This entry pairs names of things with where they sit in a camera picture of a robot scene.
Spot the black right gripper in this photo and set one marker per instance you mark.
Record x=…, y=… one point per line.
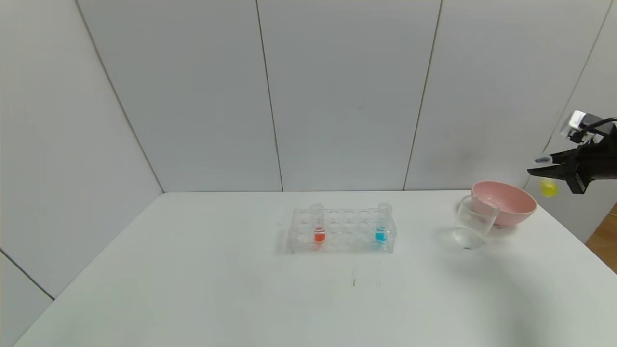
x=576, y=169

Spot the test tube with yellow pigment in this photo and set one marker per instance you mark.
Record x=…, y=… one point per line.
x=548, y=188

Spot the test tube with blue pigment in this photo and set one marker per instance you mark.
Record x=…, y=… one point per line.
x=381, y=236

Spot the clear glass beaker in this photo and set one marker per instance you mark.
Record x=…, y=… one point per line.
x=470, y=226

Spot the clear plastic test tube rack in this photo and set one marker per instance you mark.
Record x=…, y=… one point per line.
x=347, y=236

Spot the test tube with red pigment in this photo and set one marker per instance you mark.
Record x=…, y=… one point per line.
x=318, y=236

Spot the pink bowl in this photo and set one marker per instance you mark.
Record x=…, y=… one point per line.
x=511, y=205

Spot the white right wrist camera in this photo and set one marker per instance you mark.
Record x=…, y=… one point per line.
x=577, y=123

